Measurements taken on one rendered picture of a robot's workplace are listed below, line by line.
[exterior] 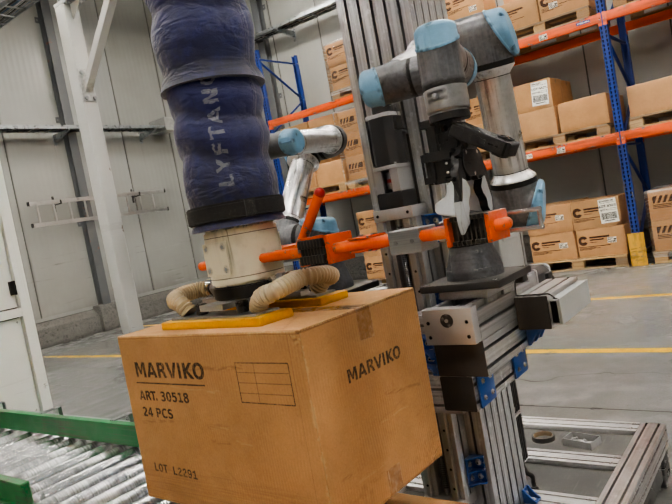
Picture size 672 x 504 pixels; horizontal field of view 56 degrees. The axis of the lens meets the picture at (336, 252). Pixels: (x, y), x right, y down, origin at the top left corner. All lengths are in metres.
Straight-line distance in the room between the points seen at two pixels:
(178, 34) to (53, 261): 10.08
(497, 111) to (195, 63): 0.71
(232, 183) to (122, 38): 11.93
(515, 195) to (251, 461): 0.87
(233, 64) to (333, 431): 0.79
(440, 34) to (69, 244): 10.70
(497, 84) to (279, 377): 0.86
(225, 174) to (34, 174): 10.18
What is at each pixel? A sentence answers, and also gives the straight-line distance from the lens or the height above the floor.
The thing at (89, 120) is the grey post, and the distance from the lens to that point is 4.94.
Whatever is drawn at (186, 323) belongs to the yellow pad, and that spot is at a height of 1.09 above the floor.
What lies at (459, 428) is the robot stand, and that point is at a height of 0.57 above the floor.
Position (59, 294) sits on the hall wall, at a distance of 11.41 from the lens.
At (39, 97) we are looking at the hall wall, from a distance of 11.92.
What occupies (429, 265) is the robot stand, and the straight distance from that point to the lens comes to 1.87.
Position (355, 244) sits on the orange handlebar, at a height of 1.20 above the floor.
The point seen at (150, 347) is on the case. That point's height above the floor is 1.05.
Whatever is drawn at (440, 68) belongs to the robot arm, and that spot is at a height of 1.47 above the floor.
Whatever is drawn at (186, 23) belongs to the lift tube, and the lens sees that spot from 1.44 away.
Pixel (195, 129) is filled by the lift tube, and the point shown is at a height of 1.50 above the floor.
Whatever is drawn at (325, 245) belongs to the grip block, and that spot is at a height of 1.21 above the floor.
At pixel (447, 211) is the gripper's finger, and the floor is 1.24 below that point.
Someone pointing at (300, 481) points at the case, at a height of 0.78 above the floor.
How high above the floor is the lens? 1.27
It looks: 3 degrees down
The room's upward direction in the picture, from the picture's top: 10 degrees counter-clockwise
